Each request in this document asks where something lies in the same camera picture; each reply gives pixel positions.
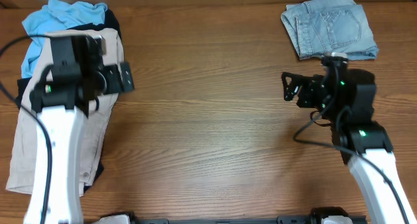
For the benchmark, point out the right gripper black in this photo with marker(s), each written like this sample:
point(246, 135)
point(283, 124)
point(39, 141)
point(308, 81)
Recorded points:
point(309, 85)

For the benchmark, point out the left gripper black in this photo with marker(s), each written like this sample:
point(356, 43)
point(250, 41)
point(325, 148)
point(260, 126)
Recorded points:
point(115, 78)

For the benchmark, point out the beige shorts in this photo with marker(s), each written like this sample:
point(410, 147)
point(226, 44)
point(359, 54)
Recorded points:
point(45, 59)

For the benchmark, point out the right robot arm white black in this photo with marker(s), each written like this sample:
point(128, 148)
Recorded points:
point(344, 98)

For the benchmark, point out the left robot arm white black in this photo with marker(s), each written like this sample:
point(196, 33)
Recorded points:
point(60, 105)

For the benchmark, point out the black garment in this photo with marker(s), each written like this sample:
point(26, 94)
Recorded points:
point(110, 20)

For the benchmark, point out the folded denim shorts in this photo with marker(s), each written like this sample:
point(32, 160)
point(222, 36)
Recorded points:
point(319, 26)

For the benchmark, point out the light blue shirt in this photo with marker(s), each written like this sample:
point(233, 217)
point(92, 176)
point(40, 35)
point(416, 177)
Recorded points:
point(55, 16)

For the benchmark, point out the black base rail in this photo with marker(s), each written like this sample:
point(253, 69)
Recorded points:
point(329, 214)

